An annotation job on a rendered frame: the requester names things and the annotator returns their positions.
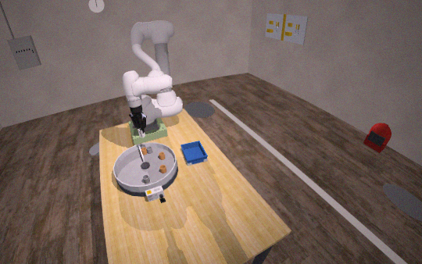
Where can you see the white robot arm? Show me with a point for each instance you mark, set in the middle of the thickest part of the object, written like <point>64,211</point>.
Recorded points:
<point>158,80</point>

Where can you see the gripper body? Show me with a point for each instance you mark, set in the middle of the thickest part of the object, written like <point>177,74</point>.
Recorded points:
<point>137,111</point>

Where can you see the blue crate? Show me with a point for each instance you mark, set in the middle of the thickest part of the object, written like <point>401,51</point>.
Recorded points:
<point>194,152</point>

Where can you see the grey round turning table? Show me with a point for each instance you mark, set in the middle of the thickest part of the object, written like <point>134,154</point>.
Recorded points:
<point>130,167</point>

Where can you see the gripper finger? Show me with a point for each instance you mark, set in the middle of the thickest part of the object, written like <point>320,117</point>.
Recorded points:
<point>142,123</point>
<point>135,121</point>

